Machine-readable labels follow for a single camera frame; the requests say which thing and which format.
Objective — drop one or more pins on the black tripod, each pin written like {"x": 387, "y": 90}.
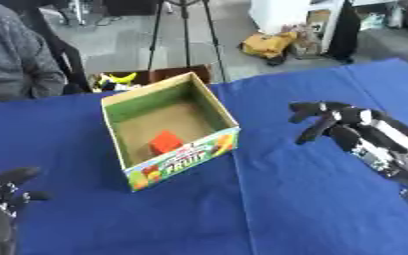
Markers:
{"x": 184, "y": 33}

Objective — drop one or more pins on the black chair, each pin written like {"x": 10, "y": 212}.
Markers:
{"x": 59, "y": 50}

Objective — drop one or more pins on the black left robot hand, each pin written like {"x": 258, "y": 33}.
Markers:
{"x": 1, "y": 199}

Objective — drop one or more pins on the red block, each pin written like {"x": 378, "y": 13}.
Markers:
{"x": 166, "y": 142}

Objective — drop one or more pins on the brown cardboard box with toys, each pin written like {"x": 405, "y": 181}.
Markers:
{"x": 149, "y": 78}

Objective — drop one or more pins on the tan cardboard box green inside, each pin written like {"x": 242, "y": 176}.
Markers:
{"x": 170, "y": 129}

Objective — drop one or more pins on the person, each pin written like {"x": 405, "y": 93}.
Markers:
{"x": 16, "y": 53}

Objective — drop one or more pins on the black hanging garment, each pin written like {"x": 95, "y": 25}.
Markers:
{"x": 344, "y": 31}

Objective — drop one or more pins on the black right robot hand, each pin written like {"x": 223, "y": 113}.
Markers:
{"x": 352, "y": 129}

